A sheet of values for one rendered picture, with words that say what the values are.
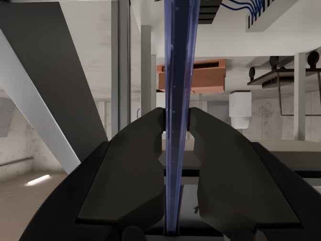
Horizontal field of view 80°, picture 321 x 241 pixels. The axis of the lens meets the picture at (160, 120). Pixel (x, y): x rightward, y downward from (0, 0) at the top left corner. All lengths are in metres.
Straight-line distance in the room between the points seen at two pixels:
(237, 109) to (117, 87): 6.17
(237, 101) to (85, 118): 6.43
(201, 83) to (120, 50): 2.69
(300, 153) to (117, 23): 0.62
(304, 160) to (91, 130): 0.63
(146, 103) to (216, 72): 2.62
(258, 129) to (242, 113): 3.16
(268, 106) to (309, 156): 9.11
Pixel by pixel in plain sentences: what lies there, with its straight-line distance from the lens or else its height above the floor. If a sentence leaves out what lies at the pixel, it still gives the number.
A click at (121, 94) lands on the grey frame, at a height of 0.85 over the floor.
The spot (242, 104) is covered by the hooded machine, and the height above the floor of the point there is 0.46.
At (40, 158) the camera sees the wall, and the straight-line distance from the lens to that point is 13.02.
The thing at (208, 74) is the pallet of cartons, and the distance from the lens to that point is 3.16.
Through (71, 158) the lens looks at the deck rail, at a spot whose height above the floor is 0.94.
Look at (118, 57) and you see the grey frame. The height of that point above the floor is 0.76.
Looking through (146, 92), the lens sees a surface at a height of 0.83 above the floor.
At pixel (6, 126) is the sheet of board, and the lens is 11.38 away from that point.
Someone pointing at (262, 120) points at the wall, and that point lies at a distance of 9.72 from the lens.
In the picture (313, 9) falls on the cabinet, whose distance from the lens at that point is 0.71.
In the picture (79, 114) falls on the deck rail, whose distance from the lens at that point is 0.17.
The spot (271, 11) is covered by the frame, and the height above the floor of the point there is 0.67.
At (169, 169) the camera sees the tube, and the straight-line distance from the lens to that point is 0.17.
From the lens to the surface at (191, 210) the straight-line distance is 0.30.
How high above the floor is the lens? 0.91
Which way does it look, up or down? level
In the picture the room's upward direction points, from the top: 180 degrees counter-clockwise
